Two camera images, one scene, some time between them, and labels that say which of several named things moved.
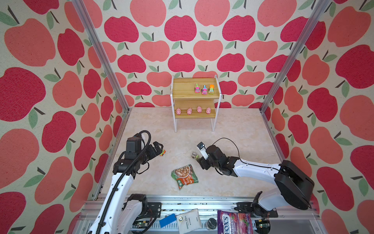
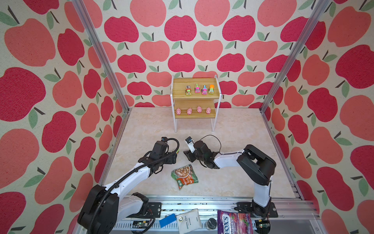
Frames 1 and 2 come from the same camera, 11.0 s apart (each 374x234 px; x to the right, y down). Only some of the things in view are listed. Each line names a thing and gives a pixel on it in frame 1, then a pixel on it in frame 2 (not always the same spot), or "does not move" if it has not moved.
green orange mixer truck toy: x=211 y=89 does not move
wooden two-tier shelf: x=195 y=98 does not move
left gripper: x=152 y=152 to x=172 y=157
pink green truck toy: x=196 y=88 does not move
